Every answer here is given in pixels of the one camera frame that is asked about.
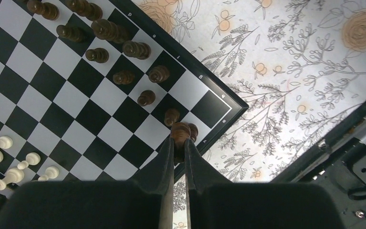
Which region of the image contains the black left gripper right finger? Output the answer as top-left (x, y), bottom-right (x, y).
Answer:
top-left (184, 139), bottom-right (232, 229)

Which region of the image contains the brown chess piece on board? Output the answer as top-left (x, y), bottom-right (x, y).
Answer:
top-left (56, 25), bottom-right (86, 42)
top-left (112, 70), bottom-right (135, 85)
top-left (85, 48), bottom-right (109, 63)

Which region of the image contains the brown chess piece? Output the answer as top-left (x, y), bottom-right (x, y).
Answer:
top-left (112, 70), bottom-right (135, 85)
top-left (171, 122), bottom-right (191, 165)
top-left (56, 25), bottom-right (86, 42)
top-left (85, 48), bottom-right (109, 63)
top-left (137, 90), bottom-right (156, 106)

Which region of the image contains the floral patterned table mat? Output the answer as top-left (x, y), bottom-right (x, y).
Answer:
top-left (132, 0), bottom-right (366, 229)

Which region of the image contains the black white chess board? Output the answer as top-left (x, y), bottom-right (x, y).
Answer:
top-left (0, 0), bottom-right (247, 181)

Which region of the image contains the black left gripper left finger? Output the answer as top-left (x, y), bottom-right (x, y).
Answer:
top-left (130, 137), bottom-right (174, 229)

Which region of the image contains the brown chess piece lying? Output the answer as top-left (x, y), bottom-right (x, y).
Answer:
top-left (137, 90), bottom-right (156, 106)

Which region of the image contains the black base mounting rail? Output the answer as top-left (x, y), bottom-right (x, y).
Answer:
top-left (273, 101), bottom-right (366, 229)

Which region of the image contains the row of white chess pieces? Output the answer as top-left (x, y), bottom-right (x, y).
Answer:
top-left (0, 125), bottom-right (69, 196)

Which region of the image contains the brown chess pawn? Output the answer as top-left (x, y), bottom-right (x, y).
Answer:
top-left (27, 0), bottom-right (60, 21)

